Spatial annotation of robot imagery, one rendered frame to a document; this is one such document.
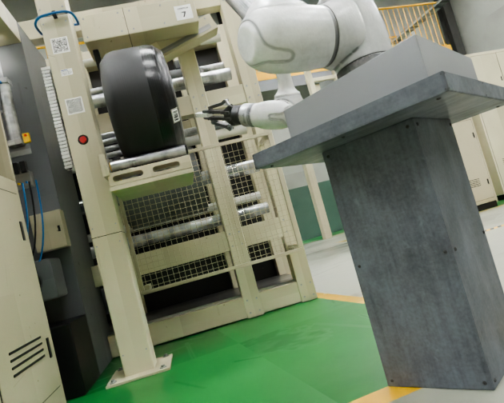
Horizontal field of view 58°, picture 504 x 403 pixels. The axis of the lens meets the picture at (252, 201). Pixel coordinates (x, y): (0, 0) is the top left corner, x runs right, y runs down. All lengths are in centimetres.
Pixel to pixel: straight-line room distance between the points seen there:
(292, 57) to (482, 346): 77
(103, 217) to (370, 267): 129
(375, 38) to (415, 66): 23
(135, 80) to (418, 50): 128
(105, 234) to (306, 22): 132
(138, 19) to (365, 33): 163
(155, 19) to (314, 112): 162
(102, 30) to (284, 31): 163
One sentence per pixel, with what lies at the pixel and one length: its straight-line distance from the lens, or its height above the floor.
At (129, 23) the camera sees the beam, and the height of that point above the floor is 169.
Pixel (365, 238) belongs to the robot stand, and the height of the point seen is 37.
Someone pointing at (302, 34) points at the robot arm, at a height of 87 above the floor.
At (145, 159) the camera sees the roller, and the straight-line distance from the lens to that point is 202.
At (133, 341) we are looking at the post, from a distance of 209.
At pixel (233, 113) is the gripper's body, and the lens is 176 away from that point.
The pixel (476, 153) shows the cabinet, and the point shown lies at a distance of 669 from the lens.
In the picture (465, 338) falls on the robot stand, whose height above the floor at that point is 11.
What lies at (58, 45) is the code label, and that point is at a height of 151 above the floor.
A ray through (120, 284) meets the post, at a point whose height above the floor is 40.
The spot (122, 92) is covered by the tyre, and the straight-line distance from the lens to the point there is 199.
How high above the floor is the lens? 45
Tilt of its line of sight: 4 degrees up
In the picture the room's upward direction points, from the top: 15 degrees counter-clockwise
